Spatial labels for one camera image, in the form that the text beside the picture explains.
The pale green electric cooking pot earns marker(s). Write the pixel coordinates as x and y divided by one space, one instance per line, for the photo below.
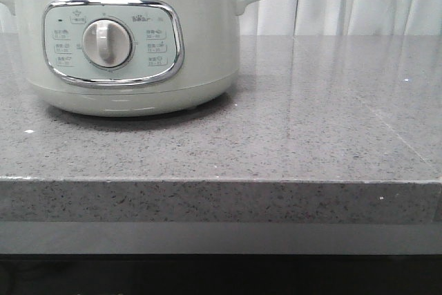
113 70

